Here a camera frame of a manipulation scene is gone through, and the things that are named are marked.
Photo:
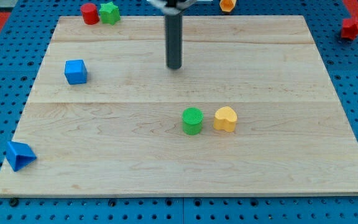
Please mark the yellow heart block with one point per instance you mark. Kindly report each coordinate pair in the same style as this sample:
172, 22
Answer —
225, 119

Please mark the blue cube block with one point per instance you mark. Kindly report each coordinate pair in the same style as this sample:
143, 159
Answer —
75, 72

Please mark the green cylinder block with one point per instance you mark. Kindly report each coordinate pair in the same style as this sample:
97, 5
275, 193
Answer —
192, 121

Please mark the light wooden board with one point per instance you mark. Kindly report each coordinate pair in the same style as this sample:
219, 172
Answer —
120, 133

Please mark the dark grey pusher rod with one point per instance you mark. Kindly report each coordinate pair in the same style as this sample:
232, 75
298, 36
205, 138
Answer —
173, 40

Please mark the orange hexagon block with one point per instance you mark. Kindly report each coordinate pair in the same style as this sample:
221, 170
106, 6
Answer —
227, 5

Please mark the green star block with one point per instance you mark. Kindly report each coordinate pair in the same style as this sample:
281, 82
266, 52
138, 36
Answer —
109, 13

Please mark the red cylinder block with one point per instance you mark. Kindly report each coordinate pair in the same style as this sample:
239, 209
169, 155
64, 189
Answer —
89, 13

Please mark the blue triangular prism block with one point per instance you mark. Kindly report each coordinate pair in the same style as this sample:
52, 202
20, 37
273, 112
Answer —
19, 155

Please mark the red star block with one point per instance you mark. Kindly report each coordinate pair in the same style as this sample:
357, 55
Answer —
349, 29

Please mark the grey robot end mount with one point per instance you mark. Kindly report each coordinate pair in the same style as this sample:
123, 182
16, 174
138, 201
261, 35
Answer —
172, 7

